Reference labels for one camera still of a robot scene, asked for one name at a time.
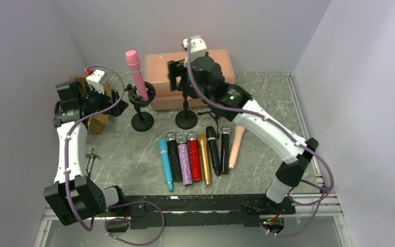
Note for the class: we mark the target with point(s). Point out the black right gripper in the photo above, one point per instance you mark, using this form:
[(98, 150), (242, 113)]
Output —
[(174, 75)]

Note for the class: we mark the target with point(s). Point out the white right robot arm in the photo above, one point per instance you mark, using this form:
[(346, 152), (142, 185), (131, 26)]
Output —
[(239, 107)]

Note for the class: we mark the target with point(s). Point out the pink plastic storage box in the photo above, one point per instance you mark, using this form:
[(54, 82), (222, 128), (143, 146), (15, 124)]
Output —
[(156, 73)]

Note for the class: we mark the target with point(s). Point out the black clip round-base stand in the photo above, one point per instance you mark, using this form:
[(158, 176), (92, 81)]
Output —
[(185, 119)]

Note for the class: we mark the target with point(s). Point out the slim black microphone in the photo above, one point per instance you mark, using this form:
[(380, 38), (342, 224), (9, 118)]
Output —
[(213, 151)]

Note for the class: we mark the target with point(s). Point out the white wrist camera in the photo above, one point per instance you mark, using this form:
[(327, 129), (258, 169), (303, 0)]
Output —
[(198, 47), (96, 81)]

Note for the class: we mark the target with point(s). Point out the peach beige microphone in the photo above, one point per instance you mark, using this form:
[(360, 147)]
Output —
[(239, 131)]

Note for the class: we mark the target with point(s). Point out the blue plastic microphone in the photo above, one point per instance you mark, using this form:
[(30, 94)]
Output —
[(163, 150)]

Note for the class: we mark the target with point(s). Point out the gold microphone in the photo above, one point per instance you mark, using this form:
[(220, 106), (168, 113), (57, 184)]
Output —
[(202, 142)]

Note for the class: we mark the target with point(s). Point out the grey metal hammer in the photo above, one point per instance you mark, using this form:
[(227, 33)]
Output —
[(91, 156)]

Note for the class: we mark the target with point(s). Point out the red glitter microphone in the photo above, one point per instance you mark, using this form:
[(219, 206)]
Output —
[(194, 157)]

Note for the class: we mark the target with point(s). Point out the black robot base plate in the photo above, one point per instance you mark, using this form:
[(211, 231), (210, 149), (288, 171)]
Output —
[(200, 210)]

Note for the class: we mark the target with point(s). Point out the black glitter microphone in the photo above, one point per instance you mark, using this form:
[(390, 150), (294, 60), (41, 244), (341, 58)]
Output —
[(174, 157)]

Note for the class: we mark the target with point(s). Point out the pink microphone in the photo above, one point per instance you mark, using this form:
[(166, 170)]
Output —
[(134, 64)]

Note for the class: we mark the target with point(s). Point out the brown cardboard box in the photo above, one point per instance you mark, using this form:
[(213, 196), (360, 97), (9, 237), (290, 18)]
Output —
[(95, 125)]

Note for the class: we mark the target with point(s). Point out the black silver-head microphone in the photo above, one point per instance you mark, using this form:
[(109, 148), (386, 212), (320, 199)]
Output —
[(224, 133)]

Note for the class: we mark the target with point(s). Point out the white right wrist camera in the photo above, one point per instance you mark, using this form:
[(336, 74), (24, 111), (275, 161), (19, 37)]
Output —
[(198, 47)]

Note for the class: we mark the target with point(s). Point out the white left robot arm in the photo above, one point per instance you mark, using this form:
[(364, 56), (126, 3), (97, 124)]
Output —
[(73, 196)]

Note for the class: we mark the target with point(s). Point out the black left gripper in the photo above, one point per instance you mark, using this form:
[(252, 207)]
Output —
[(114, 102)]

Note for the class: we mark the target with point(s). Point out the black tripod shock mount stand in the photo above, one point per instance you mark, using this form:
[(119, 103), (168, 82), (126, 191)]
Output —
[(216, 117)]

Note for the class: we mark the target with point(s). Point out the purple glitter microphone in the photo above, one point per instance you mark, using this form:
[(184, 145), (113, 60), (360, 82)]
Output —
[(184, 159)]

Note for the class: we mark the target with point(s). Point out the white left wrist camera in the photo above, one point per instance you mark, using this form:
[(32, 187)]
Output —
[(96, 81)]

